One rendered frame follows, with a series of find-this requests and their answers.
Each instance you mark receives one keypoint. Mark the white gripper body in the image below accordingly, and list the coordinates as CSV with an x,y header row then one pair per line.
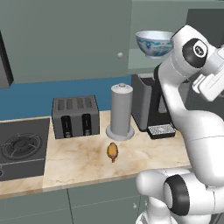
x,y
210,85

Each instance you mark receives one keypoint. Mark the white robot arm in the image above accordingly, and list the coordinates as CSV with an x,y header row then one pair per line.
x,y
201,145

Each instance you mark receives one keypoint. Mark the dark grey open cabinet door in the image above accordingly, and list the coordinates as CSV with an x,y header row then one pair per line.
x,y
214,23

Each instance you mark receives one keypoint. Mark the white bowl with blue pattern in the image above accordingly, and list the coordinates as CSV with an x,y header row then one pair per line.
x,y
153,43

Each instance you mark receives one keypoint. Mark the round white cabinet knob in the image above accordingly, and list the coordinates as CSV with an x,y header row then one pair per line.
x,y
120,55

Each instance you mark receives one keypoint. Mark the small white base cabinet knob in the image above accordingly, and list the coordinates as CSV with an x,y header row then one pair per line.
x,y
134,205

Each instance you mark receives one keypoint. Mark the grey-green base cabinet door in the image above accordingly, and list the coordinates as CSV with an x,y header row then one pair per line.
x,y
105,214

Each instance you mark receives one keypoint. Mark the grey-green base cabinet front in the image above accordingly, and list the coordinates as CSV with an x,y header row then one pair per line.
x,y
32,207

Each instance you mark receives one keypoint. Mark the black and grey coffee machine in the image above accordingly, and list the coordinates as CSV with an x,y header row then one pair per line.
x,y
144,99

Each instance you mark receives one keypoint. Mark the grey paper towel holder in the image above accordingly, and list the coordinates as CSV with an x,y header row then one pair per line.
x,y
121,110

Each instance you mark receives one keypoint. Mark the dark grey four-slot toaster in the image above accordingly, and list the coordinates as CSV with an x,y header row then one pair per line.
x,y
75,118

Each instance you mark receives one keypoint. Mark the black gas hob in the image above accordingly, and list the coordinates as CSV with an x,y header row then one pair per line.
x,y
22,147

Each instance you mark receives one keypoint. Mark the dark grey range hood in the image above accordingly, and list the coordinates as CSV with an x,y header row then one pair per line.
x,y
4,67

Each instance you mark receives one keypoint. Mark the open grey-green wall cabinet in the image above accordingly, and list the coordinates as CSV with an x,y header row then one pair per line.
x,y
145,17

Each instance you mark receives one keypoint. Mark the grey-green wall cabinet door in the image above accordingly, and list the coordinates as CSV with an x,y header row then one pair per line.
x,y
64,38

